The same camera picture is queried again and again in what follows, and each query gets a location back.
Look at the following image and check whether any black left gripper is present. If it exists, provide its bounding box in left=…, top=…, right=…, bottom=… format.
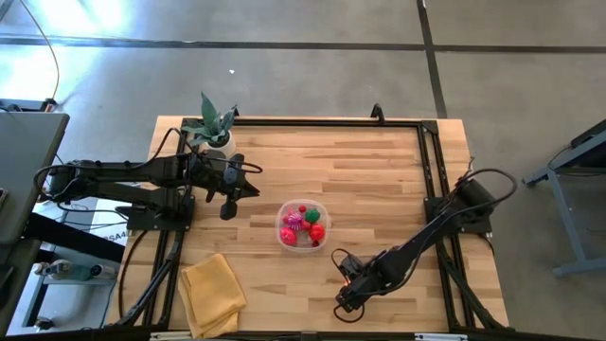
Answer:
left=188, top=153, right=261, bottom=222

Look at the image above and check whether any grey desk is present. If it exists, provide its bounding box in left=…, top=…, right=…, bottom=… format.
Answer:
left=0, top=109, right=71, bottom=245

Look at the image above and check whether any teal water bottle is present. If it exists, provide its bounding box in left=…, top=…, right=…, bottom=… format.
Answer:
left=31, top=259, right=104, bottom=283

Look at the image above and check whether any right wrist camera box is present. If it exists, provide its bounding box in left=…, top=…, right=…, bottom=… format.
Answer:
left=334, top=287, right=357, bottom=314

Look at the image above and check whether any folded yellow cloth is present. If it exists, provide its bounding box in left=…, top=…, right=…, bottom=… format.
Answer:
left=177, top=253, right=247, bottom=340

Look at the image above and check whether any black aluminium table frame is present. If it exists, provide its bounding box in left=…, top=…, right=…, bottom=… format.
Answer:
left=113, top=102, right=510, bottom=332

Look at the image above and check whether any clear plastic tupperware container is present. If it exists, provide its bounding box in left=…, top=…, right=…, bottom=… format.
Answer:
left=275, top=198, right=331, bottom=253

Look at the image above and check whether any blue-grey metal table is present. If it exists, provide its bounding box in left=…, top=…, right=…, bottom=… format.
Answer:
left=523, top=117, right=606, bottom=278

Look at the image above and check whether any green plant in white pot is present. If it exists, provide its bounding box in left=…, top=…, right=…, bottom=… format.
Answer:
left=180, top=91, right=238, bottom=158

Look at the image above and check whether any white printed sheet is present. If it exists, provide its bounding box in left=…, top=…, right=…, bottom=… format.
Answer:
left=89, top=198, right=132, bottom=247

